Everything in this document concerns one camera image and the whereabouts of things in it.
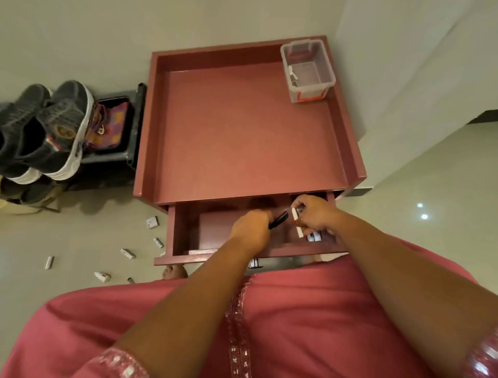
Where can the person's right hand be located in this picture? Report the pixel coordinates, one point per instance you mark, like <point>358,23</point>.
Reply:
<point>321,216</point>

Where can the person's left hand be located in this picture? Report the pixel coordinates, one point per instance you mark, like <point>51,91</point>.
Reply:
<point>251,231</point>

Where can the white square sachet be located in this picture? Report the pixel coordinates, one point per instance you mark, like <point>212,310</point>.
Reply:
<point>152,222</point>

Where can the red tray table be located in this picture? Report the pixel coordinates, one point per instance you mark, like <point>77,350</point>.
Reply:
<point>249,128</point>

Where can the short white tube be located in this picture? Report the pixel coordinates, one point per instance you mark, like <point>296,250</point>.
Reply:
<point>128,254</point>

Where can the clear plastic box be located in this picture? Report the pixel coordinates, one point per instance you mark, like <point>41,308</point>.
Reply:
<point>309,70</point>

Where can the white dropper bottle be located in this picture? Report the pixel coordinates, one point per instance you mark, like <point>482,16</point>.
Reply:
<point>102,277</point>

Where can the black shoe rack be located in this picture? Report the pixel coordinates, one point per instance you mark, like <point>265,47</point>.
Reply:
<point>134,128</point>

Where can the purple orange checked cloth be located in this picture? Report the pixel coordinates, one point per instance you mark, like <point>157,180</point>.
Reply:
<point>109,124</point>

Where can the dark grey sneaker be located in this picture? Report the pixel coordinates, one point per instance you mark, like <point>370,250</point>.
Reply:
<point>19,120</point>
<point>62,128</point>

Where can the person's left forearm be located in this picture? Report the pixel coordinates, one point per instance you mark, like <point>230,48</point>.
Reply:
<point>186,311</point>

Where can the person's right forearm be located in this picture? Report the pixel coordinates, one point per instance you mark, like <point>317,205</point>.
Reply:
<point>408,296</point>

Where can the person's left foot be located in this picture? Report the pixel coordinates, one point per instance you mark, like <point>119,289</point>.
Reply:
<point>175,272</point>

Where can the pink embroidered tunic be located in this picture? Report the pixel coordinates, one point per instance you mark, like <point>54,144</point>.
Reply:
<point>311,331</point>

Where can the black plastic tray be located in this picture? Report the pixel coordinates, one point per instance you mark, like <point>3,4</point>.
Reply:
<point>130,117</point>

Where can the olive brown sandal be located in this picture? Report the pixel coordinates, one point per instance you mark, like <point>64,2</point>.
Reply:
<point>39,192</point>

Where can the beige slipper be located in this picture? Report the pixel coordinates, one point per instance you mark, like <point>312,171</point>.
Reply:
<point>19,208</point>

